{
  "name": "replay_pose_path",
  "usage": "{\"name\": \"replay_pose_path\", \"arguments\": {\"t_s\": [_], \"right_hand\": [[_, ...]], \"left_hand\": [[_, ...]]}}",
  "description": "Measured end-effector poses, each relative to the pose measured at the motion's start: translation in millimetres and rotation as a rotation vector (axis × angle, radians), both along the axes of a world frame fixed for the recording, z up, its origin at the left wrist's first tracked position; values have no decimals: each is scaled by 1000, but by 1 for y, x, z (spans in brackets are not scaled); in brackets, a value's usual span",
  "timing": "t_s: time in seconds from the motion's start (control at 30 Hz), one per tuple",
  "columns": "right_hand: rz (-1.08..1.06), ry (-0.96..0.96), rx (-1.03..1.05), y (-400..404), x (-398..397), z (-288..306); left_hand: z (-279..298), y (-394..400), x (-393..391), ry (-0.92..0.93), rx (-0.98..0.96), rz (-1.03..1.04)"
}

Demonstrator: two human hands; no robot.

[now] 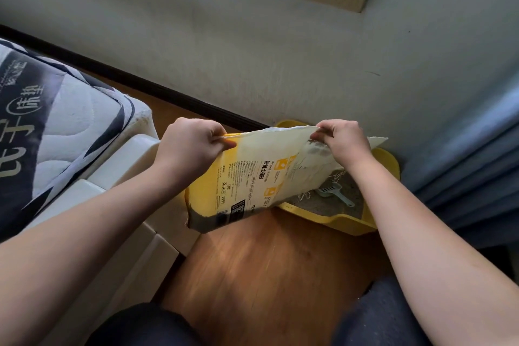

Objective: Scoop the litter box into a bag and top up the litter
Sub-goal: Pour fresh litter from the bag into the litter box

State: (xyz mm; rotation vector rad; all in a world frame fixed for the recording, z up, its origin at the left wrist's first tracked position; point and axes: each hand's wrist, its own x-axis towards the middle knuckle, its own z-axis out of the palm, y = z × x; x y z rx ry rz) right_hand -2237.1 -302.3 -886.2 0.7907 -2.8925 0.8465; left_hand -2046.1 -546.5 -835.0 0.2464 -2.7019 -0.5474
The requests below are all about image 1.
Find pale blue litter scoop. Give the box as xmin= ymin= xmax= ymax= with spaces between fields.
xmin=316 ymin=182 xmax=356 ymax=208

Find person's left hand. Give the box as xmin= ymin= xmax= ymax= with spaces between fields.
xmin=153 ymin=117 xmax=238 ymax=190

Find blue pleated curtain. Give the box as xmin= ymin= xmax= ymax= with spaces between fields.
xmin=401 ymin=70 xmax=519 ymax=249

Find person's right forearm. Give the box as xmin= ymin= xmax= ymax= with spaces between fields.
xmin=350 ymin=157 xmax=519 ymax=346

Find yellow litter box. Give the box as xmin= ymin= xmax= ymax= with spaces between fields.
xmin=184 ymin=119 xmax=401 ymax=237

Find person's left forearm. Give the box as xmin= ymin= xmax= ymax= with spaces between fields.
xmin=0 ymin=163 xmax=191 ymax=346

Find white quilted mattress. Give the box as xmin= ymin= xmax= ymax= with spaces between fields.
xmin=0 ymin=38 xmax=155 ymax=243

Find black trousers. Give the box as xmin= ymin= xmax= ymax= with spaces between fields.
xmin=85 ymin=276 xmax=433 ymax=346

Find white cat litter bag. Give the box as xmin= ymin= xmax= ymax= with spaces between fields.
xmin=186 ymin=125 xmax=389 ymax=235

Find dark baseboard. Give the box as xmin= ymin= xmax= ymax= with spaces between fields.
xmin=0 ymin=24 xmax=268 ymax=134

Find person's right hand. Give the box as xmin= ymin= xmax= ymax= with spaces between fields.
xmin=310 ymin=119 xmax=376 ymax=174

